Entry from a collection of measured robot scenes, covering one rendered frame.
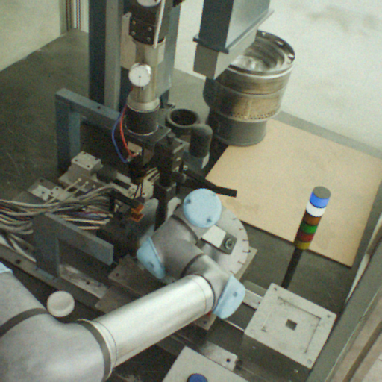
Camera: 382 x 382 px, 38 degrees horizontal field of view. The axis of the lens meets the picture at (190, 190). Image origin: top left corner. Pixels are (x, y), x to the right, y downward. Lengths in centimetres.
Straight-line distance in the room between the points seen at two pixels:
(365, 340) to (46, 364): 49
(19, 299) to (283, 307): 81
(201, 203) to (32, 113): 123
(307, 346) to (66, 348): 76
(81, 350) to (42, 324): 6
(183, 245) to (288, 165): 108
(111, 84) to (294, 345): 108
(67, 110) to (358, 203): 104
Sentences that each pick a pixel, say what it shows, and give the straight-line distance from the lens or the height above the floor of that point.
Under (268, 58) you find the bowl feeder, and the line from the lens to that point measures 209.
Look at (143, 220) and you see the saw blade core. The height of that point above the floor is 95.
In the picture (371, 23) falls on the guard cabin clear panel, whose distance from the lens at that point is 217.
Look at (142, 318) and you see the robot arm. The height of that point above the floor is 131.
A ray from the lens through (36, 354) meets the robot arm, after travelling 77.
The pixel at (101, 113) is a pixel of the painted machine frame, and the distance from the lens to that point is 169.
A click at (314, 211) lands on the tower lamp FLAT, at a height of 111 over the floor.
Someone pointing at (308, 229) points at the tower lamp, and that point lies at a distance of 144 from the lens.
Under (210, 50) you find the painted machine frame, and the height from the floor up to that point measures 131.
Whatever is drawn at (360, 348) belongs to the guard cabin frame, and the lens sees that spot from 97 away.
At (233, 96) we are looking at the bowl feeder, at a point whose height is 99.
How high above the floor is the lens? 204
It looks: 43 degrees down
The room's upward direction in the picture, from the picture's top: 10 degrees clockwise
